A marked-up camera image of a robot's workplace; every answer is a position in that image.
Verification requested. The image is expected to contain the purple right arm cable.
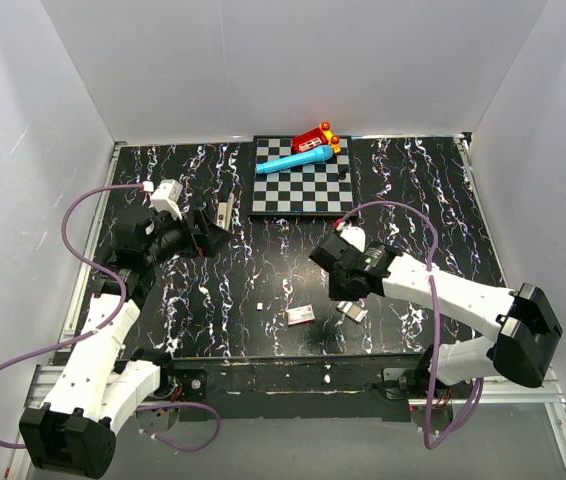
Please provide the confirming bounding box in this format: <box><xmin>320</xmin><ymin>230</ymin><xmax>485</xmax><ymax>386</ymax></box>
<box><xmin>337</xmin><ymin>199</ymin><xmax>485</xmax><ymax>450</ymax></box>

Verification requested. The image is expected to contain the black silver stapler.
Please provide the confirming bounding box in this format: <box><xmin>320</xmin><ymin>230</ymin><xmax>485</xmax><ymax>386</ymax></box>
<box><xmin>215</xmin><ymin>192</ymin><xmax>235</xmax><ymax>231</ymax></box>

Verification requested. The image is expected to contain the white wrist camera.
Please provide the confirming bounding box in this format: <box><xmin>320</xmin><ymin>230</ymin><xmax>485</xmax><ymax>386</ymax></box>
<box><xmin>336</xmin><ymin>223</ymin><xmax>366</xmax><ymax>252</ymax></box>
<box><xmin>150</xmin><ymin>179</ymin><xmax>183</xmax><ymax>220</ymax></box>

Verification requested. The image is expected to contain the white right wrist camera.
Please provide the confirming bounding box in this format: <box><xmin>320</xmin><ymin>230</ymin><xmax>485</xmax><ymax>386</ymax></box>
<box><xmin>336</xmin><ymin>223</ymin><xmax>366</xmax><ymax>252</ymax></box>

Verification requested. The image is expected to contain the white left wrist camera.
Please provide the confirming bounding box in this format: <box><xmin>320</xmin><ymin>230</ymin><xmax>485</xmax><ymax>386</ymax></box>
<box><xmin>150</xmin><ymin>179</ymin><xmax>183</xmax><ymax>220</ymax></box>

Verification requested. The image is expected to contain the red yellow toy bus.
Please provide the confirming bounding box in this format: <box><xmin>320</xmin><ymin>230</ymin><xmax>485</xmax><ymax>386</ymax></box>
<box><xmin>291</xmin><ymin>121</ymin><xmax>341</xmax><ymax>154</ymax></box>

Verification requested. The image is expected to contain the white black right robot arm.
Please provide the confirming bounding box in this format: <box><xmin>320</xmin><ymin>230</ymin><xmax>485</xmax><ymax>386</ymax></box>
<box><xmin>309</xmin><ymin>227</ymin><xmax>563</xmax><ymax>398</ymax></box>

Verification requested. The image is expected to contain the black white chessboard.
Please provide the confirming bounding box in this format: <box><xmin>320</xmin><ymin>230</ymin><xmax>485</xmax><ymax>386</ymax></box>
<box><xmin>249</xmin><ymin>137</ymin><xmax>354</xmax><ymax>218</ymax></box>

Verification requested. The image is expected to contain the aluminium rail frame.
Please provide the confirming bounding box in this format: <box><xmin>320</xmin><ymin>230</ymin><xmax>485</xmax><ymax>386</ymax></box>
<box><xmin>9</xmin><ymin>135</ymin><xmax>563</xmax><ymax>479</ymax></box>

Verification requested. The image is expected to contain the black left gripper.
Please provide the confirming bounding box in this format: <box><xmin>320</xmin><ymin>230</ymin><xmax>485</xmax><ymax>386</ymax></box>
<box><xmin>144</xmin><ymin>207</ymin><xmax>234</xmax><ymax>266</ymax></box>

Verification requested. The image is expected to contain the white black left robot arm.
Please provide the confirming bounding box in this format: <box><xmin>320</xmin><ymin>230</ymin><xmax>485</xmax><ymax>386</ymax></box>
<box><xmin>19</xmin><ymin>205</ymin><xmax>230</xmax><ymax>479</ymax></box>

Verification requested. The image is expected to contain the red white staple box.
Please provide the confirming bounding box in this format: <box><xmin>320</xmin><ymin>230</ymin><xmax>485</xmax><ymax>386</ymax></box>
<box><xmin>286</xmin><ymin>305</ymin><xmax>315</xmax><ymax>327</ymax></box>

